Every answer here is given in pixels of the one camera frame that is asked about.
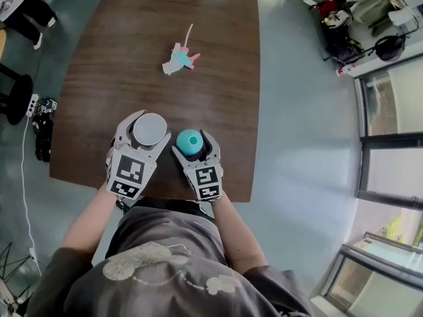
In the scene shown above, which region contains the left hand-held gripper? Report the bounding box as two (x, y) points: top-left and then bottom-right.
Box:
(104, 110), (173, 211)

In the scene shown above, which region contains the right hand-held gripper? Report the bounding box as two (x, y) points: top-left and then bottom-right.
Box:
(171, 129), (225, 208)

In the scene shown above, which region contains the white round container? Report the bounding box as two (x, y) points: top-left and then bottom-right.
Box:
(132, 112), (168, 147)

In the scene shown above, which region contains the teal cup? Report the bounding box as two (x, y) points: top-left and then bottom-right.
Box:
(175, 128), (204, 160)

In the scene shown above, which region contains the person's right forearm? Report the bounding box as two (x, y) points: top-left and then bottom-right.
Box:
(210, 189), (269, 275)

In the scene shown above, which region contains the person's left forearm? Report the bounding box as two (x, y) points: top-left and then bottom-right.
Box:
(60, 186), (120, 266)

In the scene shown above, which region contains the pink teal white paper toy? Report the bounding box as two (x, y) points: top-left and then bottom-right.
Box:
(161, 22), (202, 77)

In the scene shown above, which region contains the pile of black equipment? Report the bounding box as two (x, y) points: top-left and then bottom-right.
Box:
(31, 96), (58, 164)

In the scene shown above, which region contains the white power strip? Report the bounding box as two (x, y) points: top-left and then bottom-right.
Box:
(26, 92), (40, 118)

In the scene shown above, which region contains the person's grey printed shirt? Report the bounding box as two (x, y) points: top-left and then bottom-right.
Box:
(25, 197), (315, 317)

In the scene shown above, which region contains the black round stool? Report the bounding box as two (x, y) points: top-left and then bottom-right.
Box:
(0, 62), (34, 126)

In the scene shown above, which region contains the white bottle with red cap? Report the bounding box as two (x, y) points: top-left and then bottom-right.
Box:
(335, 63), (357, 78)

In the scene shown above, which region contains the black tripod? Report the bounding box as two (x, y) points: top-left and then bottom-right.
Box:
(0, 242), (44, 317)

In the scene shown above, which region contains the pile of dark bags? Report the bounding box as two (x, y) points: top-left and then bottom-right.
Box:
(309, 0), (366, 63)

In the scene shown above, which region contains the dark framed glass window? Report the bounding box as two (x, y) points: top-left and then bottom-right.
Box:
(317, 209), (423, 317)
(353, 54), (423, 210)

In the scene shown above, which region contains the white cable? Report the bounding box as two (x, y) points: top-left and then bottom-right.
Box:
(20, 112), (44, 277)

